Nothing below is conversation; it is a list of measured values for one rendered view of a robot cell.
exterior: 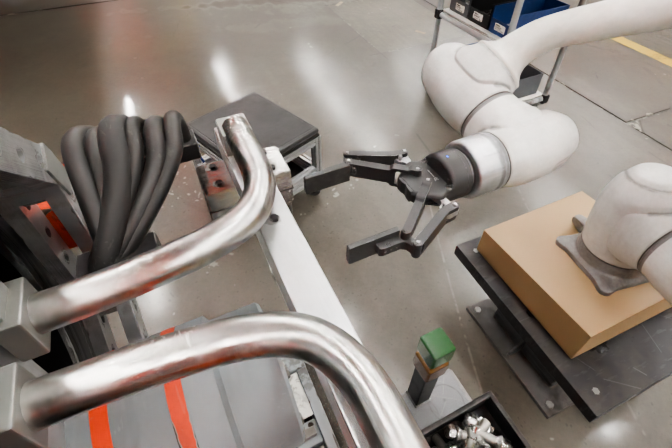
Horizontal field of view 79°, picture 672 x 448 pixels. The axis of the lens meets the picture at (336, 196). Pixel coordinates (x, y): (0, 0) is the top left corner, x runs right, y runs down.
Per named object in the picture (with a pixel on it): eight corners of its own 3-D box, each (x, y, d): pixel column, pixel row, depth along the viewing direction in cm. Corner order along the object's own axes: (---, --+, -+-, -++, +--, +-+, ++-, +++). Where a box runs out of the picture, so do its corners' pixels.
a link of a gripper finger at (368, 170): (421, 172, 57) (422, 166, 58) (343, 158, 59) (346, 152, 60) (417, 193, 60) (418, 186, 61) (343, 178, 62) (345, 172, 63)
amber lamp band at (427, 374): (411, 362, 66) (414, 350, 64) (431, 351, 68) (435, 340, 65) (425, 384, 64) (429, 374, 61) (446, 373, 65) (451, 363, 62)
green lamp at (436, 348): (415, 348, 63) (419, 335, 60) (436, 337, 64) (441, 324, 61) (430, 371, 60) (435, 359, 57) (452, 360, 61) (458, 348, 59)
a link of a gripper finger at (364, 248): (394, 241, 53) (397, 245, 52) (346, 260, 51) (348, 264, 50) (397, 226, 51) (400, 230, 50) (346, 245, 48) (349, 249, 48)
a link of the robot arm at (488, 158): (462, 166, 68) (432, 176, 66) (475, 120, 62) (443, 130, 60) (499, 201, 62) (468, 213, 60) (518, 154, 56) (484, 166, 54)
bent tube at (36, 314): (35, 188, 36) (-43, 79, 29) (246, 133, 42) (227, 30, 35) (21, 368, 25) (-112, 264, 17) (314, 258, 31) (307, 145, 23)
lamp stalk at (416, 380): (405, 391, 75) (422, 338, 60) (420, 383, 76) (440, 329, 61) (415, 408, 72) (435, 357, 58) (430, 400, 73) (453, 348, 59)
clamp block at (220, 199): (204, 199, 46) (193, 163, 43) (280, 176, 49) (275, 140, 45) (215, 230, 43) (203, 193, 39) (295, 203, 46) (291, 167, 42)
